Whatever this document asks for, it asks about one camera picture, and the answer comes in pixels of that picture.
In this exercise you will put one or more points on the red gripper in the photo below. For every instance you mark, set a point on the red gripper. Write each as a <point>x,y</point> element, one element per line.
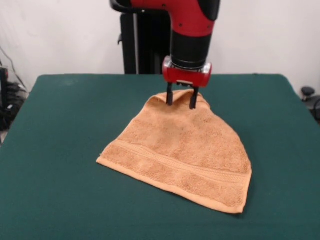
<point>187,76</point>

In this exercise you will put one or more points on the orange terry towel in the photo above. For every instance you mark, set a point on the orange terry towel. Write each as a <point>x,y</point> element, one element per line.
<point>185,147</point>

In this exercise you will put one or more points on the dark green table cloth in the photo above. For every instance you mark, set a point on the dark green table cloth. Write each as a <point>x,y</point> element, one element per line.
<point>75,200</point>

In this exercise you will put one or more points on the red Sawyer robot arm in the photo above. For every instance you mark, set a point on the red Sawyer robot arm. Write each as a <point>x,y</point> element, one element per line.
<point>192,30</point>

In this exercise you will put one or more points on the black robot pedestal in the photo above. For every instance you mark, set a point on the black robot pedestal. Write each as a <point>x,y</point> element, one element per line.
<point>128,45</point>

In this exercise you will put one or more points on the black chair base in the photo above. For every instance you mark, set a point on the black chair base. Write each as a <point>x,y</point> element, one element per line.
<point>310,93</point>

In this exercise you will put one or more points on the black electronics box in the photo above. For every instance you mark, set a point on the black electronics box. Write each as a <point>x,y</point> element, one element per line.
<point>3,82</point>

